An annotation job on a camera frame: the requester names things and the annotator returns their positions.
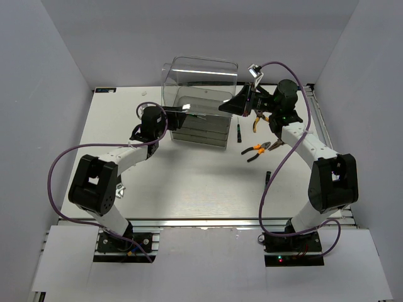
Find aluminium rail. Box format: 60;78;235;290
294;86;358;230
56;217;303;229

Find clear plastic drawer cabinet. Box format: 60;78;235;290
161;56;239;149

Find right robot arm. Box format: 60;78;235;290
219;79;358;251

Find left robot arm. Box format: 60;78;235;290
68;104;190;251

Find green black screwdriver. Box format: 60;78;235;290
188;114;206;120
237;117;242;143
264;171;271;190

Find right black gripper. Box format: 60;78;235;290
219;82;280;117

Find clear hinged cabinet lid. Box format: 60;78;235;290
161;56;238;117

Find silver adjustable wrench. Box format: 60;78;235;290
115;183;126;199

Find yellow handled small pliers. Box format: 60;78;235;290
268;138;285;151

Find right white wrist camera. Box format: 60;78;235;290
248;64;264;87

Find right aluminium rail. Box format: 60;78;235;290
294;86;358;230

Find front aluminium rail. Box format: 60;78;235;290
56;217;303;229

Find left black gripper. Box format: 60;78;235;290
154;105;188;139

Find orange handled pliers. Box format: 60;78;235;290
241;142;271;162

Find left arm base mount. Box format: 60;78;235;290
93;232;159;264

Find yellow handled needle-nose pliers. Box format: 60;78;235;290
253;110;270;133

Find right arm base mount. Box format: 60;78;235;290
258;232;324;267

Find left blue label sticker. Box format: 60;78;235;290
94;87;116;93

